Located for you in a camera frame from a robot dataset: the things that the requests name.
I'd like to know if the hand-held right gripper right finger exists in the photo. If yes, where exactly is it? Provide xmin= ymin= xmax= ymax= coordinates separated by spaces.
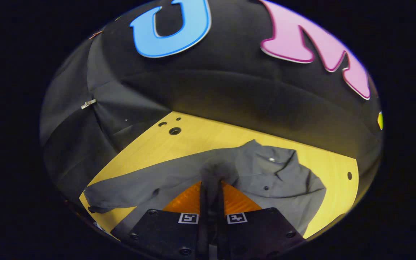
xmin=216 ymin=180 xmax=305 ymax=260

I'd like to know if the black backdrop cloth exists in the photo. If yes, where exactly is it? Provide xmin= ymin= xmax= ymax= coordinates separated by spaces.
xmin=39 ymin=0 xmax=385 ymax=203

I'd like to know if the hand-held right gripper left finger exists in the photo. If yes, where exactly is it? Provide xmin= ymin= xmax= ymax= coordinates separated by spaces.
xmin=128 ymin=181 xmax=209 ymax=260

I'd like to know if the grey button-up shirt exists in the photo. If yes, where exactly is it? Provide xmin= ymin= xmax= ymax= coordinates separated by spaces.
xmin=83 ymin=139 xmax=327 ymax=241

